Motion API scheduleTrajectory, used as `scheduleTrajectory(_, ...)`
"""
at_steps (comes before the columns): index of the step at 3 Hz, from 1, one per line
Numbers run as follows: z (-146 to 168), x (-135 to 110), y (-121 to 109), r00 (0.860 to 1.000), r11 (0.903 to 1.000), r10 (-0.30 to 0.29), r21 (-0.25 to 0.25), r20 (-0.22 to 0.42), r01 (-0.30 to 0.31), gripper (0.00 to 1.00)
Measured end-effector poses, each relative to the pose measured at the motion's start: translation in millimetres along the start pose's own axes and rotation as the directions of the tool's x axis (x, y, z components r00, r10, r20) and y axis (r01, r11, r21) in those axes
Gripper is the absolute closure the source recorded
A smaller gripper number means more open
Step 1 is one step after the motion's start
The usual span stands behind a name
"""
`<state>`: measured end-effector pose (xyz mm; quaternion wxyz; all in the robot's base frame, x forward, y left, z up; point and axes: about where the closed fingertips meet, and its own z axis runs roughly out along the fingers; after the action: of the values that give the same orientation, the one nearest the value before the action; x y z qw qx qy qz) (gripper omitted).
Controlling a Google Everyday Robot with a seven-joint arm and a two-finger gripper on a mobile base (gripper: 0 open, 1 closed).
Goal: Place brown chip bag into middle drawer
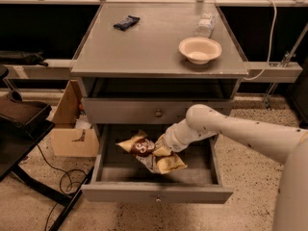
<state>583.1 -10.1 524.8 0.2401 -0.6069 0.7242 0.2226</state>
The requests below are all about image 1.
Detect brown and yellow chip bag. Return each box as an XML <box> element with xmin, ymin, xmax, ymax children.
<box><xmin>117</xmin><ymin>130</ymin><xmax>187</xmax><ymax>174</ymax></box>

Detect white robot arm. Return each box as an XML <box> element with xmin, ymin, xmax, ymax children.
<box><xmin>163</xmin><ymin>104</ymin><xmax>308</xmax><ymax>231</ymax></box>

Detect grey drawer cabinet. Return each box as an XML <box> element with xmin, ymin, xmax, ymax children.
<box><xmin>69</xmin><ymin>2</ymin><xmax>250</xmax><ymax>205</ymax></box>

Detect open grey middle drawer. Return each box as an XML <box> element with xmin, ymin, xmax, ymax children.
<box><xmin>82</xmin><ymin>124</ymin><xmax>233</xmax><ymax>204</ymax></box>

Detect white paper bowl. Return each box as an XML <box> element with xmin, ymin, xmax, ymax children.
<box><xmin>178</xmin><ymin>37</ymin><xmax>222</xmax><ymax>64</ymax></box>

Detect dark blue snack packet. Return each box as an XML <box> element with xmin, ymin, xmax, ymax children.
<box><xmin>114</xmin><ymin>15</ymin><xmax>140</xmax><ymax>32</ymax></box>

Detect cardboard box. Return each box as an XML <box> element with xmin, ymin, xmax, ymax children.
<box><xmin>50</xmin><ymin>80</ymin><xmax>99</xmax><ymax>157</ymax></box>

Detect clear plastic water bottle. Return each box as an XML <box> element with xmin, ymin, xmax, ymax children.
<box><xmin>195</xmin><ymin>13</ymin><xmax>216</xmax><ymax>38</ymax></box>

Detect black bag on rail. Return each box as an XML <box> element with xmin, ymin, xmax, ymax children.
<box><xmin>0</xmin><ymin>51</ymin><xmax>48</xmax><ymax>66</ymax></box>

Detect white hanging cable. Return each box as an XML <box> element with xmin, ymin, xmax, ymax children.
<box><xmin>243</xmin><ymin>0</ymin><xmax>278</xmax><ymax>82</ymax></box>

